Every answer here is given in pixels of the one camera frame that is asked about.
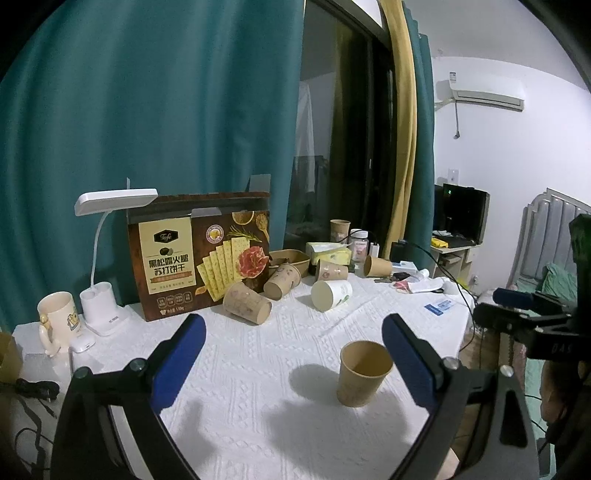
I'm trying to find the cardboard box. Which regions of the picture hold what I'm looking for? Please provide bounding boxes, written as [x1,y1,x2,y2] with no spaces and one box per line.
[0,331,23,385]

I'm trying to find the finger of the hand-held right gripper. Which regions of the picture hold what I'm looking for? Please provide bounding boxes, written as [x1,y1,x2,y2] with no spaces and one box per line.
[492,287,548,311]
[473,302,536,335]

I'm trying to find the small white desk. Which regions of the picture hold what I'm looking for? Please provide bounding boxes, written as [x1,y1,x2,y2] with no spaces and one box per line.
[430,235,477,283]

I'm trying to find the yellow curtain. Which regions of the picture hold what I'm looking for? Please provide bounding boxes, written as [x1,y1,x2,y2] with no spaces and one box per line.
[378,0,419,247]

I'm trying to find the green pillow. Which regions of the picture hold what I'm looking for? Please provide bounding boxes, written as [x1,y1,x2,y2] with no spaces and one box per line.
[539,262,579,302]

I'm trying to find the thin black cable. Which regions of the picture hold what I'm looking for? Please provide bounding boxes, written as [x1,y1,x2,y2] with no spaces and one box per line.
[401,242,465,289]

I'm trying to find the grey padded headboard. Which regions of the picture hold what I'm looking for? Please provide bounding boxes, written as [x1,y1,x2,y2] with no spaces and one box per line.
[516,188,591,298]

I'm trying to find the white plastic packet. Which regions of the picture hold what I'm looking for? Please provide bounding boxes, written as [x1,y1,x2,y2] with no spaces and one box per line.
[405,276,448,295]

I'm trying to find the white textured tablecloth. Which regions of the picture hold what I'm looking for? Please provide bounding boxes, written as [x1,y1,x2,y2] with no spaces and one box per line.
[10,267,476,480]

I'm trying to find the narrow teal curtain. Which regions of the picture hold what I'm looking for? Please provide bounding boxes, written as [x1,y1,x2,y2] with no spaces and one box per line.
[401,0,437,241]

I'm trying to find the white desk lamp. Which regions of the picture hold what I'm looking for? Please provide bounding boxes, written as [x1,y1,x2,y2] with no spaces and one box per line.
[74,188,159,337]

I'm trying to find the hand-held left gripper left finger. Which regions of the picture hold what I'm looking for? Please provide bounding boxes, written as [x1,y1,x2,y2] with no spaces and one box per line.
[55,314,207,480]

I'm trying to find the person's right forearm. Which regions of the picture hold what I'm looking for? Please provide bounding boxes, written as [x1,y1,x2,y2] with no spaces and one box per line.
[541,364,575,428]

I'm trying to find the black power cable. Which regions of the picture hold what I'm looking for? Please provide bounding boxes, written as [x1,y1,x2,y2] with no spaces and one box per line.
[13,377,62,418]

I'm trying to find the clear jar white lid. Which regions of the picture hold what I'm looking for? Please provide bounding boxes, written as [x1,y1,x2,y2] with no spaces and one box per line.
[349,229,369,260]

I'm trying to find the patterned brown paper cup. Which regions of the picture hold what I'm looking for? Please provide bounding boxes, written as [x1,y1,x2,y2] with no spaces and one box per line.
[223,281,273,326]
[315,259,350,282]
[263,263,302,301]

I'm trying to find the green tissue box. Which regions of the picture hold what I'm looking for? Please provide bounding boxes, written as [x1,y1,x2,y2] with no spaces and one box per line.
[305,241,352,265]

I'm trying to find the white paper cup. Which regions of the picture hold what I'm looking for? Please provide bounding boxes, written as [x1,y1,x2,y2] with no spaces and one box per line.
[311,279,353,314]

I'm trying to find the white air conditioner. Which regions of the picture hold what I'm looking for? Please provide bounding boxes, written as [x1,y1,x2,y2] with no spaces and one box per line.
[433,69,527,113]

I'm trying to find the cream cartoon mug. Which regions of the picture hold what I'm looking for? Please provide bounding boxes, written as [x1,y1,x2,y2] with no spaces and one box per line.
[37,291,85,356]

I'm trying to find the wide teal curtain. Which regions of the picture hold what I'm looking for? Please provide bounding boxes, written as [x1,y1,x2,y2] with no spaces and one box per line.
[0,0,306,334]

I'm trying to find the brown paper bowl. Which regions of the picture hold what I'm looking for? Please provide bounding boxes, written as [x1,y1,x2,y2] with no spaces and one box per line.
[268,249,311,278]

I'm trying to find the dark glass sliding door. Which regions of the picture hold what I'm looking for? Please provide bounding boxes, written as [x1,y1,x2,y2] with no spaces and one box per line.
[283,0,394,254]

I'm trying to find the brown cracker box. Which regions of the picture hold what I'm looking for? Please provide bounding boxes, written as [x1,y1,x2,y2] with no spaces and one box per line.
[126,174,271,323]

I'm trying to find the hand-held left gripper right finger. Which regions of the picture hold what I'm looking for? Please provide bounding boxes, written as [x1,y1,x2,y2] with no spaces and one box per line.
[382,313,541,480]

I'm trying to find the black monitor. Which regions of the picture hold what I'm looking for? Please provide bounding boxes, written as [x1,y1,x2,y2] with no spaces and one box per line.
[433,183,491,246]

